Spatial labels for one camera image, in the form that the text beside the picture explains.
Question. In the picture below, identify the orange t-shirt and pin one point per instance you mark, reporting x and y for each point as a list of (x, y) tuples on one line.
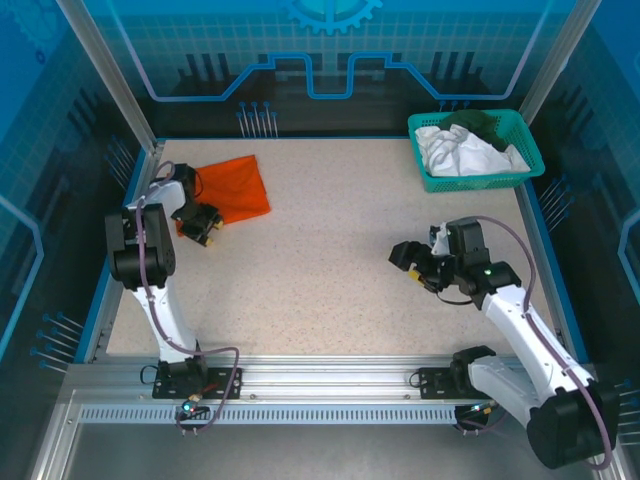
[(235, 190)]

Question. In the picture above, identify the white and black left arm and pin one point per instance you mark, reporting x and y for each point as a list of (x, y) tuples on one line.
[(145, 260)]

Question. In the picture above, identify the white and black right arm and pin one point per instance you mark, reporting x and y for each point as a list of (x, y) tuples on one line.
[(530, 340)]

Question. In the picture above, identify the white t-shirt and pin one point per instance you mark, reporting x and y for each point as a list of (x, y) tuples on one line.
[(470, 155)]

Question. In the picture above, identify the teal plastic basket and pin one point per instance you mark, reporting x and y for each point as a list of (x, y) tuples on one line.
[(527, 150)]

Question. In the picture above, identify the dark green t-shirt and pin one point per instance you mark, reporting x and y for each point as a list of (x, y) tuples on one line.
[(475, 125)]

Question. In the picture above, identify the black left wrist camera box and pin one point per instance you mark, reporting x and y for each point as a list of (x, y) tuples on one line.
[(193, 231)]

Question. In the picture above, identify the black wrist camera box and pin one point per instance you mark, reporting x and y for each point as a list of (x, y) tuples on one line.
[(406, 254), (193, 231)]

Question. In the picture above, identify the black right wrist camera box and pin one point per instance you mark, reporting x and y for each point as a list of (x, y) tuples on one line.
[(406, 254)]

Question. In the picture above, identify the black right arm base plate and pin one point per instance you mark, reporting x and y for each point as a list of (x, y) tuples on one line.
[(432, 382)]

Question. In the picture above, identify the aluminium front rail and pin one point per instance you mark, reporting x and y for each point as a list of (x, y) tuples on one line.
[(325, 377)]

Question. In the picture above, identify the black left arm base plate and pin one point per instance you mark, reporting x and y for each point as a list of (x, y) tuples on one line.
[(225, 380)]

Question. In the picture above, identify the aluminium frame post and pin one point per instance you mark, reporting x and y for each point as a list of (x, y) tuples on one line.
[(560, 60), (110, 75)]

